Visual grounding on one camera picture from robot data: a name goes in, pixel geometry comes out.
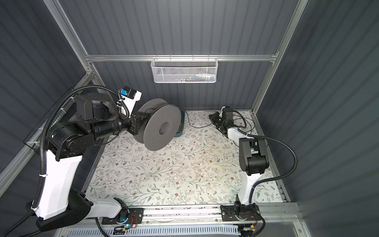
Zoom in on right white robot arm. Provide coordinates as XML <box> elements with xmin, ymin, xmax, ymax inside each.
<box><xmin>209</xmin><ymin>107</ymin><xmax>298</xmax><ymax>222</ymax></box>

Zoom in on teal plastic tray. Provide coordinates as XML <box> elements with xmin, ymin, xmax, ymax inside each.
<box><xmin>175</xmin><ymin>108</ymin><xmax>186</xmax><ymax>137</ymax></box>

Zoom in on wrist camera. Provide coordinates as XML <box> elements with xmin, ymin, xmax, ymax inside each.
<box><xmin>119</xmin><ymin>86</ymin><xmax>142</xmax><ymax>117</ymax></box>
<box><xmin>220</xmin><ymin>106</ymin><xmax>231</xmax><ymax>119</ymax></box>

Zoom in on black cable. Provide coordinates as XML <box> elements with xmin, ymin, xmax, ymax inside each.
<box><xmin>183</xmin><ymin>109</ymin><xmax>256</xmax><ymax>147</ymax></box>

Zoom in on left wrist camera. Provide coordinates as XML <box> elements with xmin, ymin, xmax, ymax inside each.
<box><xmin>119</xmin><ymin>86</ymin><xmax>142</xmax><ymax>117</ymax></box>

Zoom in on items in white basket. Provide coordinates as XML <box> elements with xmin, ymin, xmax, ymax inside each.
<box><xmin>176</xmin><ymin>74</ymin><xmax>217</xmax><ymax>83</ymax></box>

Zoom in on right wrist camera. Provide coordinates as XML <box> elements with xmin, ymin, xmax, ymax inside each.
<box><xmin>220</xmin><ymin>106</ymin><xmax>231</xmax><ymax>119</ymax></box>

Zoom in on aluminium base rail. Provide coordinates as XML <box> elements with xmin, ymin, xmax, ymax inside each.
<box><xmin>62</xmin><ymin>202</ymin><xmax>303</xmax><ymax>229</ymax></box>

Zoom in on dark grey cable spool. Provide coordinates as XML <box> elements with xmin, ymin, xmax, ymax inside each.
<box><xmin>133</xmin><ymin>98</ymin><xmax>182</xmax><ymax>151</ymax></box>

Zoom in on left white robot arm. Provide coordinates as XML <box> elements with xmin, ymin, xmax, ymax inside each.
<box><xmin>4</xmin><ymin>85</ymin><xmax>149</xmax><ymax>236</ymax></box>

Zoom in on white wire mesh basket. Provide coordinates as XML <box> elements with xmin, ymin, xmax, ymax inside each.
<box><xmin>151</xmin><ymin>58</ymin><xmax>219</xmax><ymax>84</ymax></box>

